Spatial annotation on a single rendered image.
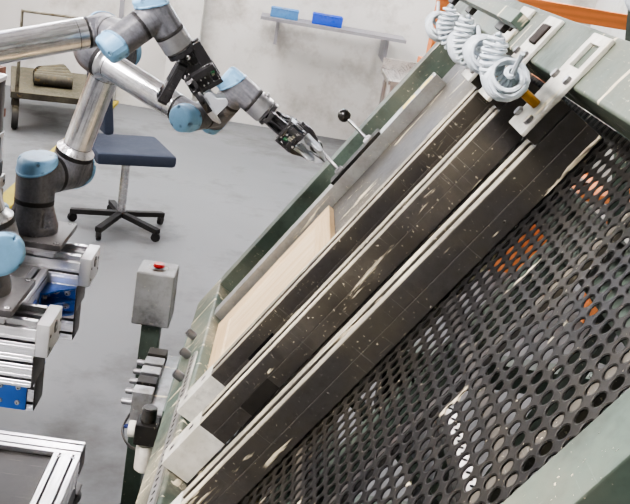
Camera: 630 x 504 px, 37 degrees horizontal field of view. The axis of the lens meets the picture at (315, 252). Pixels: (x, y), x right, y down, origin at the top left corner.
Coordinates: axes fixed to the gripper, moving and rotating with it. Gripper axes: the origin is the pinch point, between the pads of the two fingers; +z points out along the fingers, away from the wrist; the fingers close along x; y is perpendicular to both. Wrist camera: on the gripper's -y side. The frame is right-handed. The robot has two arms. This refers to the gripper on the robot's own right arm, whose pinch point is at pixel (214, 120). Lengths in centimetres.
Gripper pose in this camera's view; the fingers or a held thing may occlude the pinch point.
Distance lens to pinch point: 242.0
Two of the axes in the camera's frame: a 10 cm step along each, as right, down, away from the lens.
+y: 8.6, -5.0, -0.6
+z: 4.6, 7.3, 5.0
